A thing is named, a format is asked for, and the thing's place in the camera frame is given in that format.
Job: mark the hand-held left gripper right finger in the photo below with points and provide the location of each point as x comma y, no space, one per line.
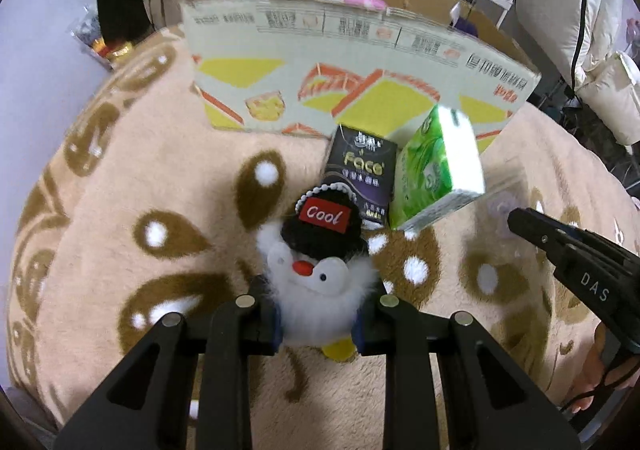
372,330

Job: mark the white penguin plush black hat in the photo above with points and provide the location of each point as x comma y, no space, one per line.
320,300

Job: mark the tan patterned blanket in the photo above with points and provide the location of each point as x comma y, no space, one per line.
150,155

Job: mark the green tissue pack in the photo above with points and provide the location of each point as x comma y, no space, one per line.
425,170

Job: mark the person's right hand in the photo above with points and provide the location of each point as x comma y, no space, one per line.
592,372

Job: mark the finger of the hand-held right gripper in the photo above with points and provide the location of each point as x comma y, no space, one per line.
537,227

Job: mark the printed cardboard box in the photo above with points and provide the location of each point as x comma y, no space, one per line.
350,95

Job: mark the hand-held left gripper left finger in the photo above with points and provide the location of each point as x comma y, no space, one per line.
260,330

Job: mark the clear bag of trinkets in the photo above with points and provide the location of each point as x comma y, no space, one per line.
100,40

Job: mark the black tissue pack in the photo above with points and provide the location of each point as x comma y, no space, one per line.
360,165

